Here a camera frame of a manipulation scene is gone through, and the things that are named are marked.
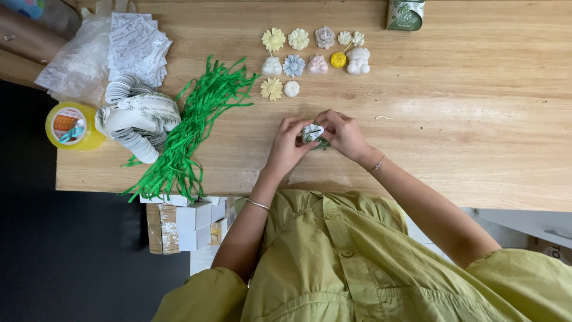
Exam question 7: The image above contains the heap of clear plastic bags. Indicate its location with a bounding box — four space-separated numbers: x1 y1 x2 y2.
34 0 137 107

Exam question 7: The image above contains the yellow tape roll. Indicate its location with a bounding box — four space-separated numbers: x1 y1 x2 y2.
45 101 107 152

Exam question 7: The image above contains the small white wax bear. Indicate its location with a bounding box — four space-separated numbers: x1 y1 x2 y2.
261 55 283 76

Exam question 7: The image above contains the grey wax rose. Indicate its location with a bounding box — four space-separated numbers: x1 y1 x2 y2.
315 25 336 50

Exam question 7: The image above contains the clear plastic bottle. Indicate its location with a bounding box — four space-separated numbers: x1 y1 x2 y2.
0 0 82 40

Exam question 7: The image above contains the large white wax bear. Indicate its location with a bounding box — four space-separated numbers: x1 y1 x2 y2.
346 47 372 76

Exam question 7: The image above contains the yellow wax ball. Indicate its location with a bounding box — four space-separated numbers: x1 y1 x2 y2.
330 43 353 69

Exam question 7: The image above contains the person's left hand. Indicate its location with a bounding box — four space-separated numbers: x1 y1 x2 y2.
263 116 321 179

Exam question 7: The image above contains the pink wax bear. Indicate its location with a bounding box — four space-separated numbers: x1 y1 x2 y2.
306 54 329 75

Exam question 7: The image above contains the carton of white boxes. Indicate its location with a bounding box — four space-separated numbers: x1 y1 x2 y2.
139 194 237 256

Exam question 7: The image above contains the olive green shirt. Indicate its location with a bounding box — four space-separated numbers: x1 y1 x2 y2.
151 189 572 322

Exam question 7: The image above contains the blue daisy wax flower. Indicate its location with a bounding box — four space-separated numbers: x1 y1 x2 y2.
282 54 306 79

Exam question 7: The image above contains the stack of printed white leaflets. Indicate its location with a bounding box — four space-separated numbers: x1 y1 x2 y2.
107 12 173 89

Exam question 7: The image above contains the person's right hand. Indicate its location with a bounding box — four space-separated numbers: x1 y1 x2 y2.
315 109 381 169

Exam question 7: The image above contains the heap of green paper shreds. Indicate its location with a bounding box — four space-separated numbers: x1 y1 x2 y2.
120 54 261 205

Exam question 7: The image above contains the white cabinet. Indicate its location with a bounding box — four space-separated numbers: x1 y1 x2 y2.
460 207 572 251

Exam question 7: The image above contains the small leaf print gift box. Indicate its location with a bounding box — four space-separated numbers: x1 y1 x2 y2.
301 121 332 151

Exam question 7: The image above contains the brown wooden bench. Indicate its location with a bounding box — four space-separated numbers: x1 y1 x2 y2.
0 4 82 91

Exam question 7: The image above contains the brown cardboard box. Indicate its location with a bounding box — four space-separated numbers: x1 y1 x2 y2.
527 236 572 267

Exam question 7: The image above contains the silver bangle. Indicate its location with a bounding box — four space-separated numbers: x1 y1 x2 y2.
244 198 271 212

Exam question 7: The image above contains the yellow daisy wax flower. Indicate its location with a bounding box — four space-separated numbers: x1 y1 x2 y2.
261 27 287 56
260 77 285 102

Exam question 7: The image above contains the closed leaf print gift box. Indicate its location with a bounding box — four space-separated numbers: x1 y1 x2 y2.
386 0 426 32

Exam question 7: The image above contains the pile of white round tags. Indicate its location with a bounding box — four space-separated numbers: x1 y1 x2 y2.
104 74 169 165

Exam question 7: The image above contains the stack of flat leaf print boxes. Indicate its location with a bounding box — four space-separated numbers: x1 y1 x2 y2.
94 92 182 151

